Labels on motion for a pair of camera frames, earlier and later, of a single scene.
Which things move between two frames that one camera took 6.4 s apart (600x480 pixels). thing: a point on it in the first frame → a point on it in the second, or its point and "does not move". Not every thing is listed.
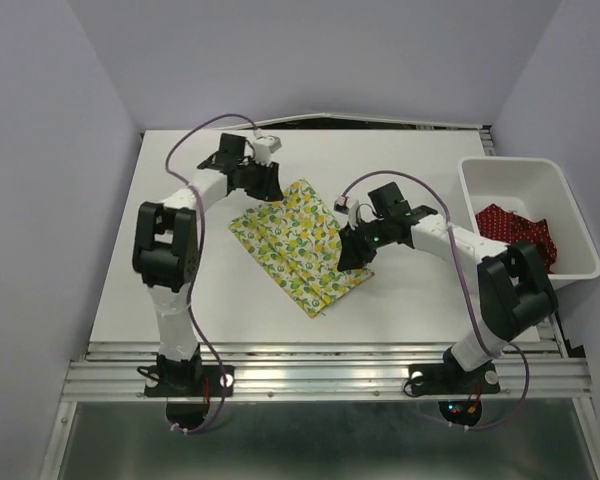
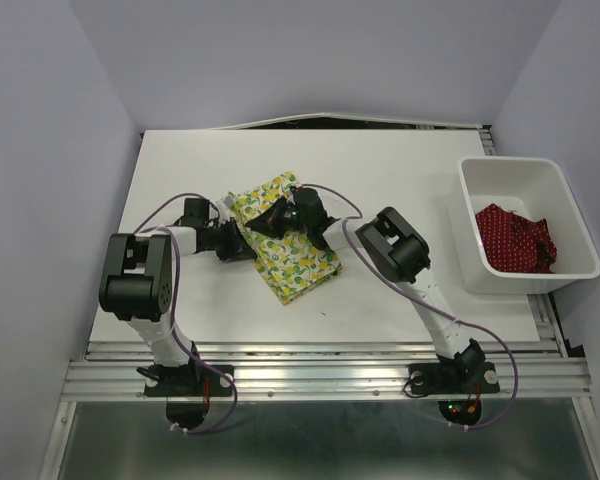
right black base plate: x=445 y=379 does not move
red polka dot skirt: x=510 y=227 does not move
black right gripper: x=353 y=252 → x=269 y=221
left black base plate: x=189 y=381 does not move
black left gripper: x=268 y=188 → x=238 y=248
